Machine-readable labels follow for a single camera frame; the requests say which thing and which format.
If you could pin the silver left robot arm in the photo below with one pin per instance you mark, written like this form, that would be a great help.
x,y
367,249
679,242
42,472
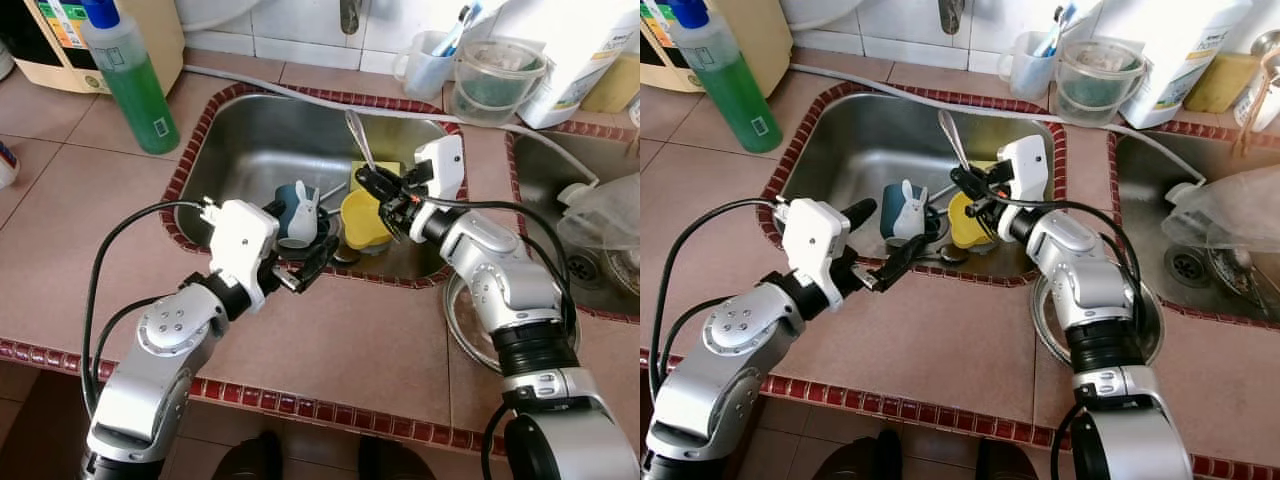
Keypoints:
x,y
160,350
730,350

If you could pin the black right robot foot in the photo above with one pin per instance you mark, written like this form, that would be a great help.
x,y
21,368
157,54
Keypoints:
x,y
395,462

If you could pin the beige water purifier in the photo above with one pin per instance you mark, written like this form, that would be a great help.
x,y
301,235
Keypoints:
x,y
770,40
165,40

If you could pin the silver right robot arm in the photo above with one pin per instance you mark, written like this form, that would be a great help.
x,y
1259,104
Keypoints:
x,y
500,280
1085,280

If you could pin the large steel spoon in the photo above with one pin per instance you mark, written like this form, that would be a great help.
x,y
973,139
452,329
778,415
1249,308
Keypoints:
x,y
355,125
948,125

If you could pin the dark teal bunny mug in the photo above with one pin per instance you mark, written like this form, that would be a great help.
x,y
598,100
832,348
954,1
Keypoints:
x,y
893,215
290,205

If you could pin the clear plastic bag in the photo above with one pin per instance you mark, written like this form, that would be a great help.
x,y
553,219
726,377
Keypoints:
x,y
610,215
1230,210

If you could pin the green dish soap bottle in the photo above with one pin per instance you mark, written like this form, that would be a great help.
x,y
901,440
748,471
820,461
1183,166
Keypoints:
x,y
745,100
140,100

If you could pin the stainless steel sink basin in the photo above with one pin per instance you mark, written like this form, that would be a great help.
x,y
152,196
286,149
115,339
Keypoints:
x,y
540,170
250,150
1140,170
850,150

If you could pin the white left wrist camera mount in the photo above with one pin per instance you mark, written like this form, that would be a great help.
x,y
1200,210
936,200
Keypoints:
x,y
240,240
815,240

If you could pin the clear plastic pail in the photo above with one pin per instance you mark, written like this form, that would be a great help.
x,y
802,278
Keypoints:
x,y
1100,90
495,90

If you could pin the black left robot foot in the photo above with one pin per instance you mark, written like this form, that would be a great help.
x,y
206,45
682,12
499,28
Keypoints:
x,y
250,460
855,460

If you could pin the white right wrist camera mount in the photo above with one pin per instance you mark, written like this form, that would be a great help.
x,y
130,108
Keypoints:
x,y
440,165
1025,165

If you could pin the curved steel sink faucet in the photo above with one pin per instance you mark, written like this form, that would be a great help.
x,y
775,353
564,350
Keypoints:
x,y
1265,80

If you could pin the white yellow-capped detergent bottle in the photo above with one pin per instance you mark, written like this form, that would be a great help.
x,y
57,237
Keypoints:
x,y
580,50
1180,50

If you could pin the black robot foot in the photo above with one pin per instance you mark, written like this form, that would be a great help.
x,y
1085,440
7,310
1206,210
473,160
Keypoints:
x,y
250,460
855,460
395,462

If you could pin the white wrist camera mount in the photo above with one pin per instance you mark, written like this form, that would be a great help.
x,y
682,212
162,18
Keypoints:
x,y
440,165
815,240
1025,165
240,240

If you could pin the clear toothbrush cup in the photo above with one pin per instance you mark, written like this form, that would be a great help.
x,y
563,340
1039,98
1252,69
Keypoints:
x,y
1022,75
420,75

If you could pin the steel wall tap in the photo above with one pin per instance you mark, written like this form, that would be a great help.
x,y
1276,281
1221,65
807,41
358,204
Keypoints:
x,y
950,15
350,15

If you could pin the thick dark yellow sponge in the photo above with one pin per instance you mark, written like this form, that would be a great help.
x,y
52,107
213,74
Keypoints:
x,y
1220,85
615,90

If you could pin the yellow plastic bowl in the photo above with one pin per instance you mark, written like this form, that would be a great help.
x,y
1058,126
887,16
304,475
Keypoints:
x,y
362,220
962,225

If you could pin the white green plastic stick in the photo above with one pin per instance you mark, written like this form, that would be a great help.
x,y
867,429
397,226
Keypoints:
x,y
335,192
940,194

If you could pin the white printed cup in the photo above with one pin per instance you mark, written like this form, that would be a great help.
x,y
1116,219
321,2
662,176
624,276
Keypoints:
x,y
7,165

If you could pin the round steel plate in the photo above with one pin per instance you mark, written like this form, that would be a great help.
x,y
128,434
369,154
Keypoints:
x,y
1045,325
460,330

